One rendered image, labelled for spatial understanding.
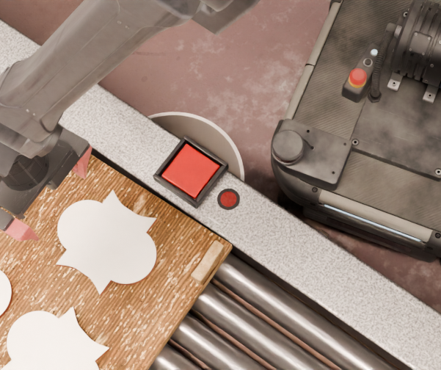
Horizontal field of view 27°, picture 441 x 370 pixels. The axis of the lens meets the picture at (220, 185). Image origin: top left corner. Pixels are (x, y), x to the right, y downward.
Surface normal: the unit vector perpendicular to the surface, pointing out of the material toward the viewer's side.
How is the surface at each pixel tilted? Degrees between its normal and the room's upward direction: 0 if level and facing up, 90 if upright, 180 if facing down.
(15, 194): 13
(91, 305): 0
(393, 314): 0
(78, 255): 0
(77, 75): 83
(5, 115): 83
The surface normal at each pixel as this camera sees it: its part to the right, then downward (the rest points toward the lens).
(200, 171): -0.05, -0.34
